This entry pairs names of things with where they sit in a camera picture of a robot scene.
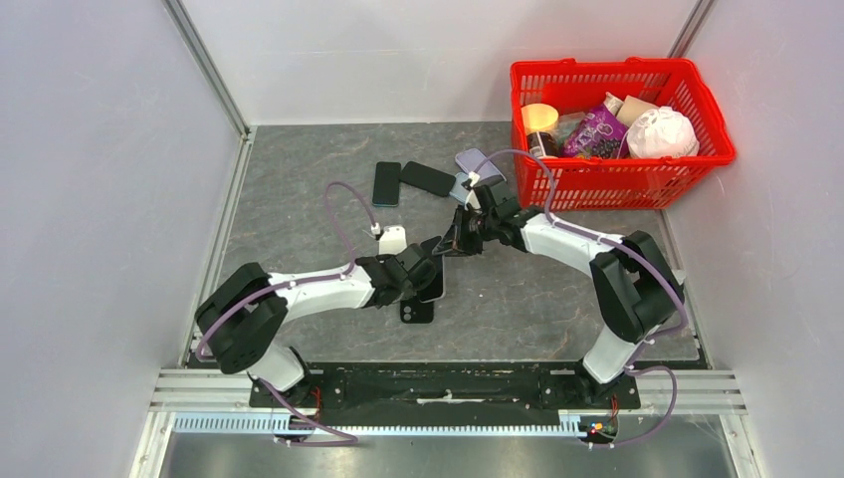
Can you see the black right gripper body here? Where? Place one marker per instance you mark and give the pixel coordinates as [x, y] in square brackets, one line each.
[471, 230]

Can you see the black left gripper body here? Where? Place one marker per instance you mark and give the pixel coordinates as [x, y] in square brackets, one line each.
[406, 293]

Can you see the black phone case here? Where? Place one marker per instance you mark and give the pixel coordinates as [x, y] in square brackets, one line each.
[414, 312]

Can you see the light blue phone case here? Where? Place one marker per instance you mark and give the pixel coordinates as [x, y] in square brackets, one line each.
[458, 192]

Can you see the black phone silver edge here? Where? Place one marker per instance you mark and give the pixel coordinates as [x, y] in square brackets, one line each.
[436, 289]

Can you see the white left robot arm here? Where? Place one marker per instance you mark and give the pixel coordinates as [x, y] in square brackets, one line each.
[240, 320]

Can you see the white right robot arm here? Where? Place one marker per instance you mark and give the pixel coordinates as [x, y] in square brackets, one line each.
[636, 290]

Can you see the lilac phone case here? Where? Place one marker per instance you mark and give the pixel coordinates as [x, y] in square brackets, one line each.
[471, 159]

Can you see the black phone teal edge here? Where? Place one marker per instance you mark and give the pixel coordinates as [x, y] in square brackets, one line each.
[386, 184]

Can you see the yellow lid jar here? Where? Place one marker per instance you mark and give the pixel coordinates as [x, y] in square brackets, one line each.
[540, 121]

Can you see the purple snack bag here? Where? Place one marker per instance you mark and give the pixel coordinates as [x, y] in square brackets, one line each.
[600, 134]

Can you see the beige cardboard tube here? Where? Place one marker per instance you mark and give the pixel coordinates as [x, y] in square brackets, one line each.
[632, 108]

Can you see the white plastic bag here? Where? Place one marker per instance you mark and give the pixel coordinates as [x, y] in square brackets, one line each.
[662, 132]

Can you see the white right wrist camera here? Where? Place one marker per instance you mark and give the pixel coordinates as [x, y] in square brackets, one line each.
[472, 199]

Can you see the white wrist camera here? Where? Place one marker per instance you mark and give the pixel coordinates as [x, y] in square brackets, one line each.
[472, 199]
[392, 240]

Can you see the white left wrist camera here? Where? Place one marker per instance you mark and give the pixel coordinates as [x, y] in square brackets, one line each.
[392, 240]

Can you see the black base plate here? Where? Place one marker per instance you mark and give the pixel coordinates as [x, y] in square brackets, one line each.
[454, 393]

